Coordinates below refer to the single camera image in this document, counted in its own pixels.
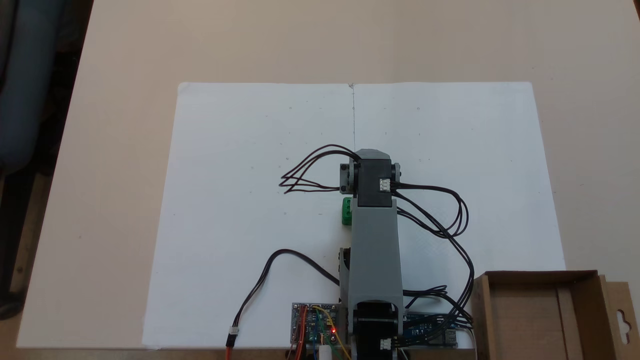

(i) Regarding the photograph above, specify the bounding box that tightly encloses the blue circuit board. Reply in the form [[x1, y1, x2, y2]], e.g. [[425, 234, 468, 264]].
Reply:
[[402, 313, 459, 349]]

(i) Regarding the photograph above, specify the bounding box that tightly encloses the brown cardboard box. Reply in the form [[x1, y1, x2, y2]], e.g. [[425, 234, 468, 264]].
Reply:
[[469, 270, 640, 360]]

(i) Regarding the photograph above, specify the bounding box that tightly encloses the dark blue-grey chair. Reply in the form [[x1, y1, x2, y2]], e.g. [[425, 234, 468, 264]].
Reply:
[[0, 0, 66, 176]]

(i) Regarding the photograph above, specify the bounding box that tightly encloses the black gripper wire loop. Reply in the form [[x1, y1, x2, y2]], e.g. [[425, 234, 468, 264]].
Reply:
[[278, 144, 362, 195]]

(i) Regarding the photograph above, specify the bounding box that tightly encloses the black power cable white connector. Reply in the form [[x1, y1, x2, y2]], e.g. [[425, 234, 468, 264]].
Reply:
[[225, 248, 342, 360]]

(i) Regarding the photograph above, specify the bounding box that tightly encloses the circuit board with orange wires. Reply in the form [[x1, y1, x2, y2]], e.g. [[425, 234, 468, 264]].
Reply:
[[291, 302, 341, 347]]

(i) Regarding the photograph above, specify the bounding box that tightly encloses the black arm wire bundle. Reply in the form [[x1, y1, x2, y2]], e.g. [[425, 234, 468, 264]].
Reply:
[[391, 183, 476, 332]]

